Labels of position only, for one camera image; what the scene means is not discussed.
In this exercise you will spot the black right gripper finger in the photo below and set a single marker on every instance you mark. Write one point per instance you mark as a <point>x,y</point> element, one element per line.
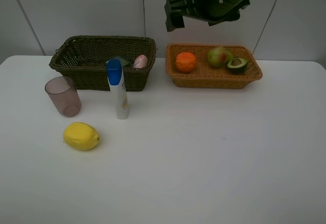
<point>221,20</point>
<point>174,22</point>

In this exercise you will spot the green pear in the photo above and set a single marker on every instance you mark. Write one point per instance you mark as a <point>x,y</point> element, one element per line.
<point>219,56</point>

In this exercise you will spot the orange tangerine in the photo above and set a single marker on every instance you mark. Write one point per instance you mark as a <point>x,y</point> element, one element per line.
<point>186,62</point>

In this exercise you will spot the halved avocado with pit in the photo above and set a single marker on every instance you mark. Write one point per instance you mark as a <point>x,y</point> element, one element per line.
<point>237,65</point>

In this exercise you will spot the pink bottle white cap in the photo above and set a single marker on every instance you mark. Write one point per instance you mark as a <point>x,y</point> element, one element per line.
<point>140,62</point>

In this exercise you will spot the black square bottle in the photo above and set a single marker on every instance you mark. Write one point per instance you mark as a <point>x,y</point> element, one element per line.
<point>125,63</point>

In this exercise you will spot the translucent purple plastic cup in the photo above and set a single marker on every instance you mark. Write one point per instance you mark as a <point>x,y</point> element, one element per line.
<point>64,96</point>

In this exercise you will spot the yellow lemon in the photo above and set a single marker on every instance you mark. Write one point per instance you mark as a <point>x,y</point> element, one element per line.
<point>81,136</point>

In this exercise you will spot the orange wicker basket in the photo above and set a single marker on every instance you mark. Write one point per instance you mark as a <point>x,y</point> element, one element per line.
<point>205,76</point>

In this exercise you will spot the white bottle blue cap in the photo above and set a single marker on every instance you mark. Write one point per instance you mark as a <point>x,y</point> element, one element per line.
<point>115,77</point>

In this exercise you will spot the dark brown wicker basket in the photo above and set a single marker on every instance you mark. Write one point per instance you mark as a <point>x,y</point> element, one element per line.
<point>83,59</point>

